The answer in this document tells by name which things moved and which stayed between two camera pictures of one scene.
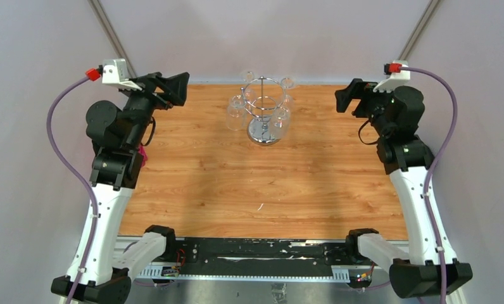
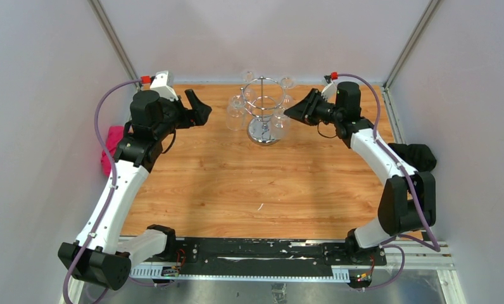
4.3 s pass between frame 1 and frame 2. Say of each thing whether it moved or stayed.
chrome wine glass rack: stayed
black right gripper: moved
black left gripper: moved
